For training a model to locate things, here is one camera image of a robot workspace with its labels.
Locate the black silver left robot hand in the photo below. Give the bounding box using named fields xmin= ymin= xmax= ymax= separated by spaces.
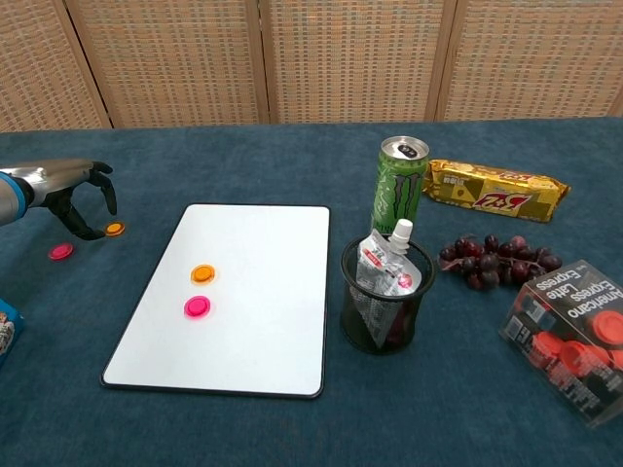
xmin=0 ymin=159 xmax=119 ymax=241

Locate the blue cookie box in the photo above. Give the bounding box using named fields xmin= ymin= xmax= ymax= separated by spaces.
xmin=0 ymin=297 xmax=25 ymax=369

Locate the blue table cloth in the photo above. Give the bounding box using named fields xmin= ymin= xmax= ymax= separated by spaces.
xmin=0 ymin=115 xmax=623 ymax=467

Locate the white magnetic board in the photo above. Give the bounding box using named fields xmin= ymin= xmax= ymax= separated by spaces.
xmin=100 ymin=203 xmax=332 ymax=400

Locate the woven bamboo folding screen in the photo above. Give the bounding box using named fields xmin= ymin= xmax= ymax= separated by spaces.
xmin=0 ymin=0 xmax=623 ymax=132

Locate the black mesh pen cup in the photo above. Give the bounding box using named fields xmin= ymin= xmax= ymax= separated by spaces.
xmin=340 ymin=234 xmax=437 ymax=355

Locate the green energy drink can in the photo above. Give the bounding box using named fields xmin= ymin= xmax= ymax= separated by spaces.
xmin=371 ymin=135 xmax=431 ymax=239

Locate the silver jelly drink pouch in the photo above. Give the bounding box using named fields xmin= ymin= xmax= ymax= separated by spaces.
xmin=356 ymin=218 xmax=423 ymax=349

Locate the gold biscuit packet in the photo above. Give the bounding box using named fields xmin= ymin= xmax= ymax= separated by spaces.
xmin=421 ymin=158 xmax=572 ymax=224

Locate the dark red grape bunch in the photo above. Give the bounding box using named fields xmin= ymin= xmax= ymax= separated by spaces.
xmin=438 ymin=234 xmax=565 ymax=292

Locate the clear coffee capsule box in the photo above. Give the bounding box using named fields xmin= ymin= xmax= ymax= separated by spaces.
xmin=498 ymin=260 xmax=623 ymax=429

